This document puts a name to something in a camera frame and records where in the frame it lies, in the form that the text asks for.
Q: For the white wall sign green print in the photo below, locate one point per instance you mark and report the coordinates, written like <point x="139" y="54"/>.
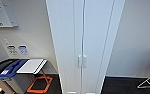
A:
<point x="1" y="10"/>

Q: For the white tray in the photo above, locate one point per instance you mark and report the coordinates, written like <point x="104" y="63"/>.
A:
<point x="31" y="66"/>

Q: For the orange folding stand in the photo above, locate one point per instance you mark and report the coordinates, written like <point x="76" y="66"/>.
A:
<point x="41" y="80"/>

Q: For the pale wooden stand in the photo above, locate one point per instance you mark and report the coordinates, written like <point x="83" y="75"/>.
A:
<point x="7" y="85"/>

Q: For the white wardrobe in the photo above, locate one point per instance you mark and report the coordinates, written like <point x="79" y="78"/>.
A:
<point x="113" y="33"/>

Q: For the wall socket plate blue label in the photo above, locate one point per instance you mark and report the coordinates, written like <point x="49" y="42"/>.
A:
<point x="23" y="50"/>

